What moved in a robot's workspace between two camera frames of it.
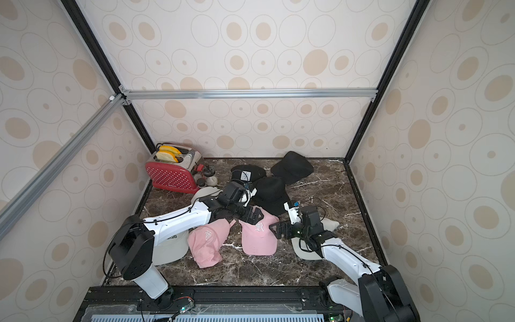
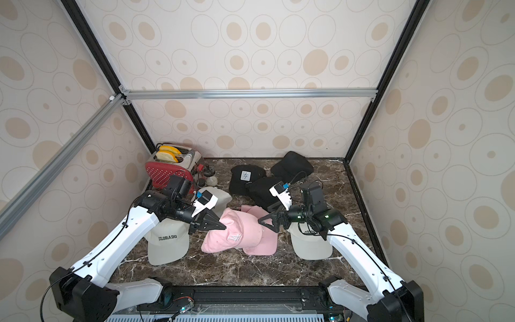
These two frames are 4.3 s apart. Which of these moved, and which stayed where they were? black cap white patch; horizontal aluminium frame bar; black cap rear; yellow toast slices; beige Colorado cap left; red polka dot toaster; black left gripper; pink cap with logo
Moved: black left gripper; pink cap with logo
Stayed: black cap white patch; horizontal aluminium frame bar; red polka dot toaster; yellow toast slices; beige Colorado cap left; black cap rear
